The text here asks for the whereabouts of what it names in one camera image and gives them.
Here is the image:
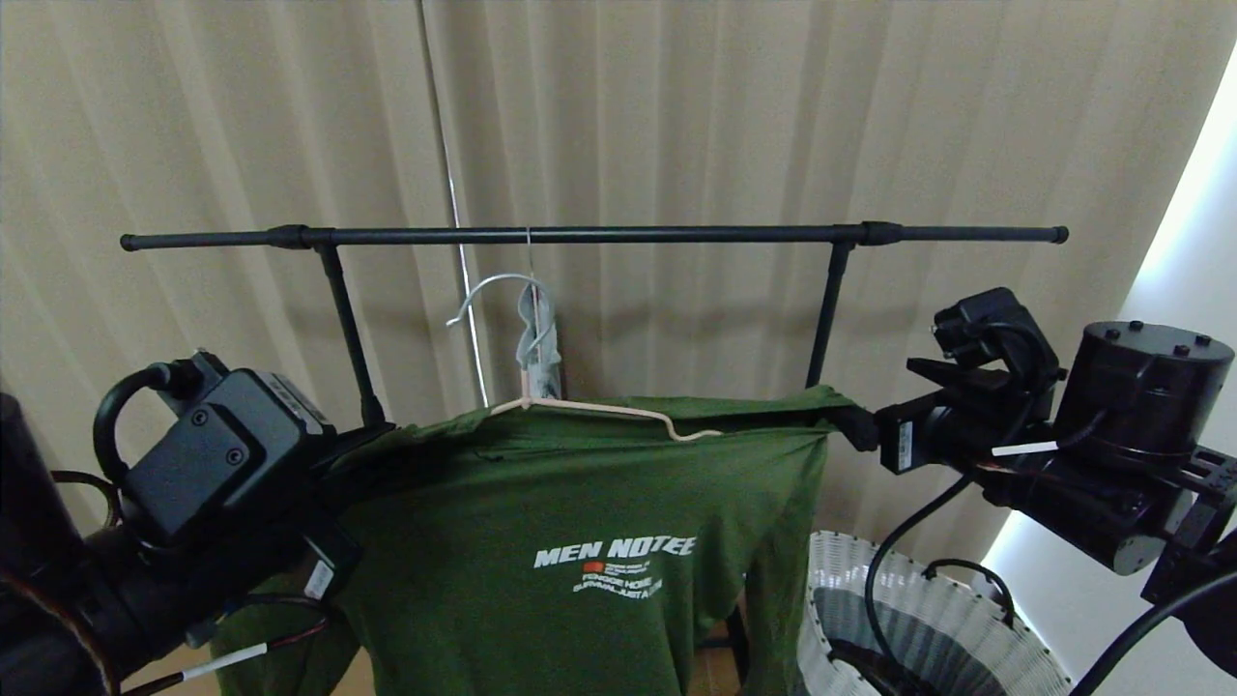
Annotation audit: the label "green long-sleeved shirt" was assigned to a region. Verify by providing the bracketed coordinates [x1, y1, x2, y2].
[211, 385, 856, 696]

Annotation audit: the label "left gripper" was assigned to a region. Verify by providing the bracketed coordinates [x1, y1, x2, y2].
[179, 517, 363, 634]

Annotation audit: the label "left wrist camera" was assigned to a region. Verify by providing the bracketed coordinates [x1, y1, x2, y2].
[121, 353, 336, 544]

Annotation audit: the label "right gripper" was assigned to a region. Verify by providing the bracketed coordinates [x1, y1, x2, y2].
[877, 391, 1054, 475]

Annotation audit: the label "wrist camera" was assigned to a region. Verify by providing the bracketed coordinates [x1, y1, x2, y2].
[121, 353, 336, 544]
[931, 287, 1064, 397]

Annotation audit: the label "white laundry basket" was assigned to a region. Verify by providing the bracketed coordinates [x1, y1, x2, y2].
[794, 530, 1076, 696]

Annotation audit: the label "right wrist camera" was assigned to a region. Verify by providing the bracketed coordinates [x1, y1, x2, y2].
[931, 287, 1064, 397]

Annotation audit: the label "beige curtain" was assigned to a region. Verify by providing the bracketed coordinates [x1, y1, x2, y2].
[0, 0, 1237, 678]

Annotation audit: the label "pale grey shorts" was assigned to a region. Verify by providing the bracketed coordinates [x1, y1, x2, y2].
[514, 280, 565, 400]

